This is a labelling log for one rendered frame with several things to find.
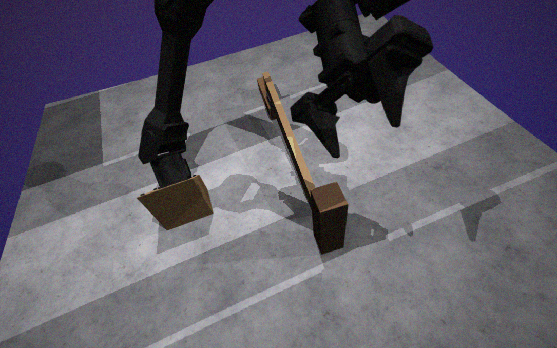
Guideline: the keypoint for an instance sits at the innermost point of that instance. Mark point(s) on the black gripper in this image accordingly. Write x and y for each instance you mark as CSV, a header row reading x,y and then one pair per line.
x,y
397,50

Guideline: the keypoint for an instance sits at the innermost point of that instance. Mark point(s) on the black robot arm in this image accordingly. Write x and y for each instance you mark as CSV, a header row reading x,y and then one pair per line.
x,y
164,129

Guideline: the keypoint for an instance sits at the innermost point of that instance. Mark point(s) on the long wooden rail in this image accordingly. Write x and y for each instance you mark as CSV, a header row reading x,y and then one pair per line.
x,y
296,155

